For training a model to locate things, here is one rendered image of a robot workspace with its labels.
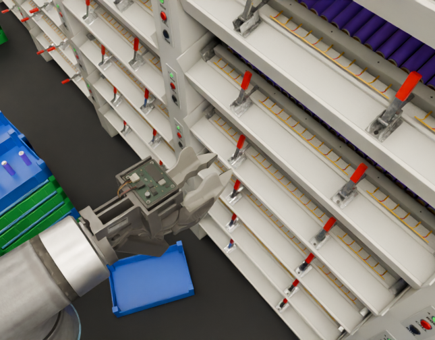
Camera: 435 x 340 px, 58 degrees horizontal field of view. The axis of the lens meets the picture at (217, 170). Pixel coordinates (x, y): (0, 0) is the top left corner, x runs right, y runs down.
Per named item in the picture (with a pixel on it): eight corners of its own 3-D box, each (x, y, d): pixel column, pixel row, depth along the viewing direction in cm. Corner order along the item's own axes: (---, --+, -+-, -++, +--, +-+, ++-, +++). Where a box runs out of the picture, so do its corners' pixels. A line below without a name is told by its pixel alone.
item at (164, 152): (183, 184, 141) (170, 171, 129) (97, 90, 166) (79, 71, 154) (224, 146, 143) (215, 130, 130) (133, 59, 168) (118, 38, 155)
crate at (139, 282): (117, 318, 146) (112, 312, 140) (110, 267, 157) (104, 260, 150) (194, 295, 151) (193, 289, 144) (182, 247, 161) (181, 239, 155)
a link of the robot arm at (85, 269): (87, 305, 48) (51, 248, 52) (121, 280, 50) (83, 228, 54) (67, 282, 41) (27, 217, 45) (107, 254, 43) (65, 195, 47)
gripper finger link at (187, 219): (220, 206, 53) (162, 237, 50) (219, 211, 54) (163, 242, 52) (201, 181, 55) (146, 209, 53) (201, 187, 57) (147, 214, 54)
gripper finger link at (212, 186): (246, 165, 52) (185, 196, 49) (242, 189, 57) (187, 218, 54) (233, 149, 53) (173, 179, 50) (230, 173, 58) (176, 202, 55)
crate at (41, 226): (5, 260, 142) (-5, 252, 135) (-22, 224, 150) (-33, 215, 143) (74, 207, 154) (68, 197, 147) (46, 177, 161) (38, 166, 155)
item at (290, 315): (315, 355, 128) (315, 359, 115) (201, 225, 153) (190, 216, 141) (359, 312, 129) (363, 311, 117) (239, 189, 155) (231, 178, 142)
